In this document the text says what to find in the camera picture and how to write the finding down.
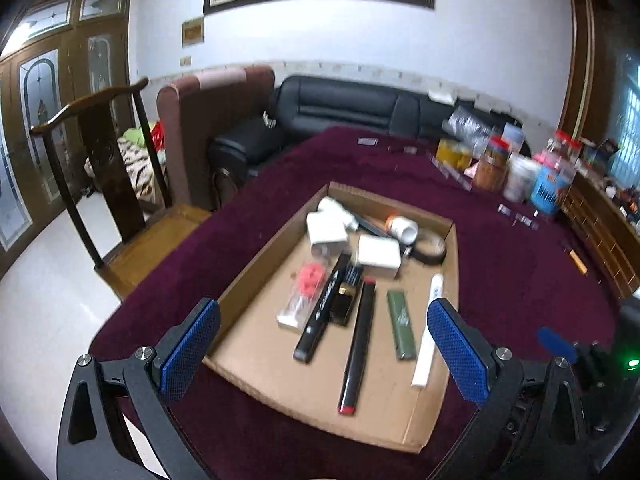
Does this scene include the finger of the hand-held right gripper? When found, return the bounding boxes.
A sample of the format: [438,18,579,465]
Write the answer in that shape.
[537,326,581,366]

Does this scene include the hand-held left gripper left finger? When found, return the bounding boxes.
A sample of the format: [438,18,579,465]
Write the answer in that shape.
[56,297,222,480]

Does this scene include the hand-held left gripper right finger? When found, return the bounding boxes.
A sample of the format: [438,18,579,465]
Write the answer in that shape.
[426,297,586,480]

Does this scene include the white pen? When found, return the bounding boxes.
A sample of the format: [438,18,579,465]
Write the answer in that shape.
[411,273,445,390]

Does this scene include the dark green lighter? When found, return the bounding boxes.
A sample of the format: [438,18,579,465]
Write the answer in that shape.
[386,290,417,361]

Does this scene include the shallow cardboard box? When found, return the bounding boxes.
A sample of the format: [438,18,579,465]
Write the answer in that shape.
[202,181,460,455]

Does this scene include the black tape roll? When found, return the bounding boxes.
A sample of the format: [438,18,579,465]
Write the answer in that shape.
[407,230,447,265]

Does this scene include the black marker red ends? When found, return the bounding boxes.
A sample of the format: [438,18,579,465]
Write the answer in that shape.
[337,276,377,416]

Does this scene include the white charger with prongs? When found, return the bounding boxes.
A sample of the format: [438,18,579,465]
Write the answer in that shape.
[356,235,403,279]

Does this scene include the clear package red item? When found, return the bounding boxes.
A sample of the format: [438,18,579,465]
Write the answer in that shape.
[276,260,331,332]

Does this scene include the black and gold lipstick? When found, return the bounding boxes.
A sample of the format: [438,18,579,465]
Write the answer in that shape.
[328,266,363,326]

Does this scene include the white glue bottle orange cap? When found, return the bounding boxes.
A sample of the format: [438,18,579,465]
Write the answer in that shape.
[385,215,419,246]

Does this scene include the long black marker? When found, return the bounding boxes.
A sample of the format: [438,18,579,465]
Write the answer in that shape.
[292,253,353,363]

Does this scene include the black bar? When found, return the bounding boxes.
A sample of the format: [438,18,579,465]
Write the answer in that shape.
[355,215,391,238]

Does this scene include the white charger with port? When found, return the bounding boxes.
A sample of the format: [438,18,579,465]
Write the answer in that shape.
[306,211,349,257]

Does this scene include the small white adapter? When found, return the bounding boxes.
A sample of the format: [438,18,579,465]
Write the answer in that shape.
[317,196,360,232]

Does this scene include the maroon tablecloth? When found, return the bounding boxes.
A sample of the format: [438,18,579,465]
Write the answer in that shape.
[90,126,631,480]

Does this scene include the wooden cabinet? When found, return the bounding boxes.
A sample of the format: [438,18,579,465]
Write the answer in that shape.
[560,170,640,298]

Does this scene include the dark wooden chair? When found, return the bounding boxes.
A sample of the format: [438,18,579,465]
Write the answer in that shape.
[29,77,213,301]

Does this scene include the clear jar blue label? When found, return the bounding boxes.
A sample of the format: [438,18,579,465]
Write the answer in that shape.
[530,165,576,218]

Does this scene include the white plastic jar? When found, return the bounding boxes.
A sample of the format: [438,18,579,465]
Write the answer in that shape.
[502,155,541,203]

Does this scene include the brown jar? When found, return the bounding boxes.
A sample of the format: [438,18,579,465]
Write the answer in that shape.
[472,150,508,192]

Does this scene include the patterned blanket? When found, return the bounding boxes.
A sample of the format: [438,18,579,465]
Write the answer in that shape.
[82,137,168,203]

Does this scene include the clear jar red lid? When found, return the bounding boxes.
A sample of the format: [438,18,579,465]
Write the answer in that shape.
[550,130,583,168]

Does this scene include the jar with grey lid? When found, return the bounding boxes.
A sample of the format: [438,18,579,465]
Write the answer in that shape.
[501,122,525,153]

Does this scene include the brown armchair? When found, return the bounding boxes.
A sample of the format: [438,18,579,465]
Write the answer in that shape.
[156,65,276,211]

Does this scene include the clear plastic bag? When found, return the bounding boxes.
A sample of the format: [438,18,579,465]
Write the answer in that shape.
[442,105,493,143]

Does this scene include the window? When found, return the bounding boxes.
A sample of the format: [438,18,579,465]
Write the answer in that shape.
[612,52,640,181]

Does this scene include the black leather sofa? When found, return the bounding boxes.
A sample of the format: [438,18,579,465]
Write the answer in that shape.
[207,75,531,171]

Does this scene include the wooden glass door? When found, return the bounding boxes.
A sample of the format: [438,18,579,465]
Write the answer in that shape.
[0,0,133,276]

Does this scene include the wooden door frame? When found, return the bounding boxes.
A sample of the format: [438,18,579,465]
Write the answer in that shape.
[557,0,598,141]

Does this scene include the small wall plaque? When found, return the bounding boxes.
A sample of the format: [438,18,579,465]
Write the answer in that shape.
[181,17,206,47]

